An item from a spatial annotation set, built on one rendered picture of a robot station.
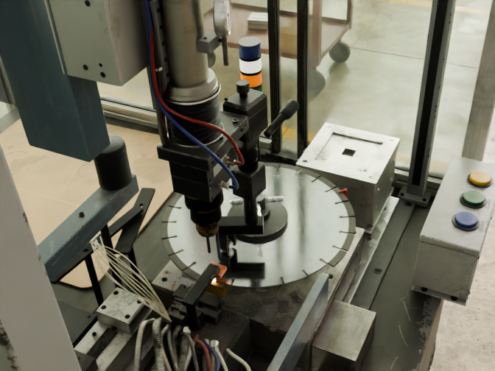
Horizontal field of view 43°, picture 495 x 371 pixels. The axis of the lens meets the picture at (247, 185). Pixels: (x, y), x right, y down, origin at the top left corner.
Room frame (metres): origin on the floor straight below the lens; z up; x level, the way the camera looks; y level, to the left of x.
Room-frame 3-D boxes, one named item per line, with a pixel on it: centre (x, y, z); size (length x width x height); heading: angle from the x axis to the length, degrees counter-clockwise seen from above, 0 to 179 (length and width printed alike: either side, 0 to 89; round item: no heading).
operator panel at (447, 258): (0.94, -0.43, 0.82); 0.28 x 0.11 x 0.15; 151
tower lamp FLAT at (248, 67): (1.16, -0.02, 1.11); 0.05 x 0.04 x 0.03; 61
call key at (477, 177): (0.99, -0.48, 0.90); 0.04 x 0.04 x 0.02
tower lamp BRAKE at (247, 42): (1.16, -0.02, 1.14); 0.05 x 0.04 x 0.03; 61
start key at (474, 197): (0.93, -0.44, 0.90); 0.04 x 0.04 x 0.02
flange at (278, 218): (0.86, -0.01, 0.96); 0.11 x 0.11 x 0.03
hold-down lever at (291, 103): (0.80, -0.04, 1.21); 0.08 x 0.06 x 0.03; 151
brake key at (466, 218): (0.87, -0.41, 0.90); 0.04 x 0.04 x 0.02
